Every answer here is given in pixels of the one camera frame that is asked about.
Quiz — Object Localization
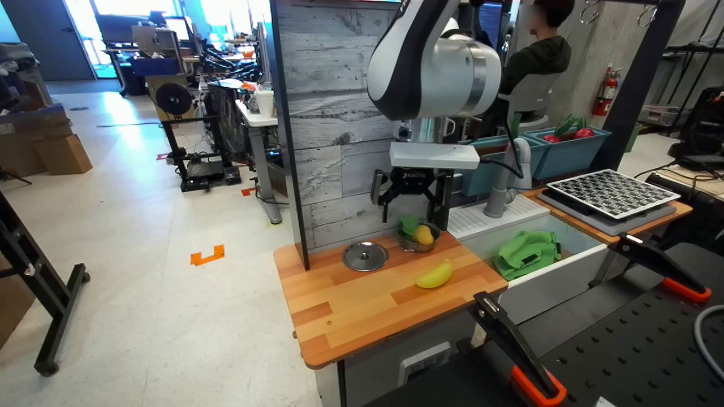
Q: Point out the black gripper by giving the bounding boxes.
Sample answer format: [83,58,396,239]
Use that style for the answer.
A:
[369,168,457,231]

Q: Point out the computer monitor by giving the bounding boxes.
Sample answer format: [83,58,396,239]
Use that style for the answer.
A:
[474,0,505,42]

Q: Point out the black metal stand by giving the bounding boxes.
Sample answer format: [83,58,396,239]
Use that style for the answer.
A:
[0,189,93,379]

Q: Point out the black equipment cart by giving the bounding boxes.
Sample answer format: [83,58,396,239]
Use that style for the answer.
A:
[145,70,244,195]

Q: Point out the green cloth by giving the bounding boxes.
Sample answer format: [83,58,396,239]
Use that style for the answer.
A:
[491,229,566,283]

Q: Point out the white toy sink basin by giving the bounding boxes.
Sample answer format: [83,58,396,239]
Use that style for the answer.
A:
[447,196,629,304]

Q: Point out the grey wood-pattern back panel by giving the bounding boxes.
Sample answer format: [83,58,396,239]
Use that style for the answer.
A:
[268,0,474,270]

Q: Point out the black office chair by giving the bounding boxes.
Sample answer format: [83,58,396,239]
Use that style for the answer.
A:
[665,86,724,171]

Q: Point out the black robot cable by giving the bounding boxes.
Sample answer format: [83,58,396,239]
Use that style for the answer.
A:
[476,111,529,180]

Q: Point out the teal plastic bin with vegetables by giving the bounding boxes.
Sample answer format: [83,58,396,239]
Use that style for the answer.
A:
[525,126,613,185]

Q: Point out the small metal bowl left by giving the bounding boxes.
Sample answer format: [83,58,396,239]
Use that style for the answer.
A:
[341,239,391,273]

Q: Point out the grey drying tray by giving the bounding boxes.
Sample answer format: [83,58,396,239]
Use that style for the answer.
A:
[536,185,678,238]

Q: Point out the grey office chair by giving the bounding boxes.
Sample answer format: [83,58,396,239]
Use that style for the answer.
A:
[496,73,566,138]

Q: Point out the cardboard boxes stack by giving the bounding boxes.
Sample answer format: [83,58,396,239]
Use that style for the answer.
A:
[0,102,94,180]

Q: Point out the white desk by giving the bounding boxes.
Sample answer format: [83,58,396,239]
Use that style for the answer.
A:
[232,94,294,225]

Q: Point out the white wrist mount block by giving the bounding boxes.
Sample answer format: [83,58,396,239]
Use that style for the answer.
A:
[386,140,482,173]

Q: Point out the grey toy kitchen cabinet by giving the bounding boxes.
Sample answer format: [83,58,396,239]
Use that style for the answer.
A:
[315,303,485,407]

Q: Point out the black slanted frame post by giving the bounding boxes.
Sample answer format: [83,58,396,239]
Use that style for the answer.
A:
[586,0,687,171]

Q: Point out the yellow toy vegetable green leaves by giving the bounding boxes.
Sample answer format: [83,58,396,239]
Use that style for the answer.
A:
[396,214,438,250]

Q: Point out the seated person dark hoodie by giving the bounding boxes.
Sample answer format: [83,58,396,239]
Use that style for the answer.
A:
[482,0,574,138]

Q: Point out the grey toy faucet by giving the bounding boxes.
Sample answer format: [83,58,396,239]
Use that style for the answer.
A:
[482,136,534,221]

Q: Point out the red fire extinguisher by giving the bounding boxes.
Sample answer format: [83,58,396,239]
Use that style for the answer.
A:
[591,65,621,119]

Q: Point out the white cable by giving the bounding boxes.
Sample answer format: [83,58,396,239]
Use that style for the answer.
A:
[691,303,724,379]

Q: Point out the yellow-green toy banana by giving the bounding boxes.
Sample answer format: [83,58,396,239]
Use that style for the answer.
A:
[413,260,457,292]

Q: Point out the black clamp orange handle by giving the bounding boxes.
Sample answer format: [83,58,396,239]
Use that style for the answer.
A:
[468,292,570,407]
[587,233,715,308]

